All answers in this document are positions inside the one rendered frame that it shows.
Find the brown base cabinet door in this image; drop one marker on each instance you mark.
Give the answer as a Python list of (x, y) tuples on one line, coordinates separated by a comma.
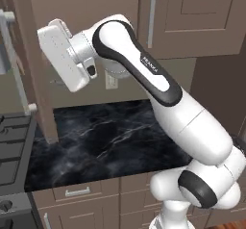
[(86, 215)]

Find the brown panelled wall cabinet door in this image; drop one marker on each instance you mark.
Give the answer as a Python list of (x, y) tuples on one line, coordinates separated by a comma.
[(198, 14)]

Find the dark brown tall cabinet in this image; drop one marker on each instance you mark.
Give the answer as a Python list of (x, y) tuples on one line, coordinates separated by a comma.
[(217, 85)]

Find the white wall socket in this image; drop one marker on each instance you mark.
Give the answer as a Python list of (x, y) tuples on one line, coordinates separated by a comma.
[(111, 82)]

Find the brown cabinet side panel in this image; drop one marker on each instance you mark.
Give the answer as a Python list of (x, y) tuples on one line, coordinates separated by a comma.
[(35, 79)]

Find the grey microwave oven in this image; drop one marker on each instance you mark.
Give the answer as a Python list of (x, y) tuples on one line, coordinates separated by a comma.
[(4, 56)]

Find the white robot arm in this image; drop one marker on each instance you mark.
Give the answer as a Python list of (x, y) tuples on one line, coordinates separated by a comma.
[(198, 133)]

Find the brown drawer front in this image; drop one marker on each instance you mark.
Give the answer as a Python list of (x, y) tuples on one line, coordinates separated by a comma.
[(96, 188)]

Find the dark grey stove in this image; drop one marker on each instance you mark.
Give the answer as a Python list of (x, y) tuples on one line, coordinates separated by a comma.
[(14, 156)]

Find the brown stack of drawers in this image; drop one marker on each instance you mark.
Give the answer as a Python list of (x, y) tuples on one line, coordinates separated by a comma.
[(134, 200)]

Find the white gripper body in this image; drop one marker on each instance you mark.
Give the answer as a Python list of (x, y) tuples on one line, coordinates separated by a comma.
[(61, 56)]

